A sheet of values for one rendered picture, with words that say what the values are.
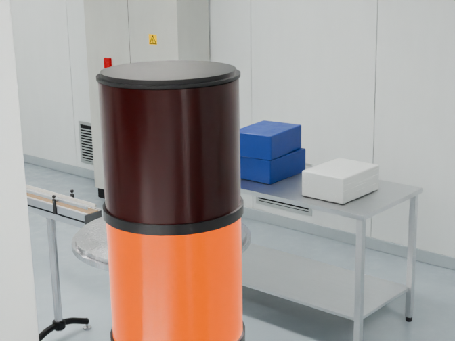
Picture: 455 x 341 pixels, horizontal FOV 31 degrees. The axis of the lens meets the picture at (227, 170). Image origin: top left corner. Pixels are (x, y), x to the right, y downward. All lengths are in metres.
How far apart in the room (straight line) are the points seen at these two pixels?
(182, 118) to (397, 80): 6.12
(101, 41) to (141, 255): 7.56
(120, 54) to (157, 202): 7.39
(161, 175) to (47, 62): 8.95
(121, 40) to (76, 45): 1.24
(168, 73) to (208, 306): 0.08
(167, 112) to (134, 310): 0.07
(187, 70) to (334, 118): 6.45
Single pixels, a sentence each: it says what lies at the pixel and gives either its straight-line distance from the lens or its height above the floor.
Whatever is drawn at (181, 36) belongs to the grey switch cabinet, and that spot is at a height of 1.64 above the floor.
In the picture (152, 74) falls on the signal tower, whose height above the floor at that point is 2.35.
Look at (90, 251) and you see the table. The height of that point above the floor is 0.93.
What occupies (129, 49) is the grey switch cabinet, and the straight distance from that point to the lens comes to 7.57.
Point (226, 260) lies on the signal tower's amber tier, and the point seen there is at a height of 2.29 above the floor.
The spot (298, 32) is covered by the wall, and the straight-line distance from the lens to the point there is 6.83.
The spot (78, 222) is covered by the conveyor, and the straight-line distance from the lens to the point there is 4.83.
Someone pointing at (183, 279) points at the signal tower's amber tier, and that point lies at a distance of 0.29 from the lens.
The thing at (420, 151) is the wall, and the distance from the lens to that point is 6.39.
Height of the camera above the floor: 2.39
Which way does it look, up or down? 15 degrees down
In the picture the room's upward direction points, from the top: 1 degrees counter-clockwise
